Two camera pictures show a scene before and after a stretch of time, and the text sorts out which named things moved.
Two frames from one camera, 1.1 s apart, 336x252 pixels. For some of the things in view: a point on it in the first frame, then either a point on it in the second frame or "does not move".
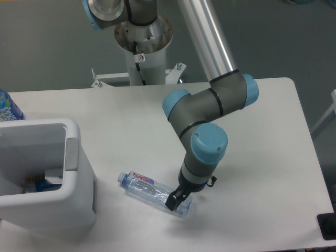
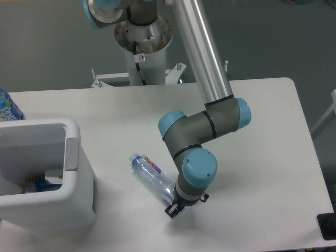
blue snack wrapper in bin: (38, 184) does not move
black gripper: (180, 193) -> (185, 202)
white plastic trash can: (29, 148) does not move
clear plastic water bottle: (147, 187) -> (154, 172)
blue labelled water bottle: (9, 110) does not move
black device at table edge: (327, 224) does not move
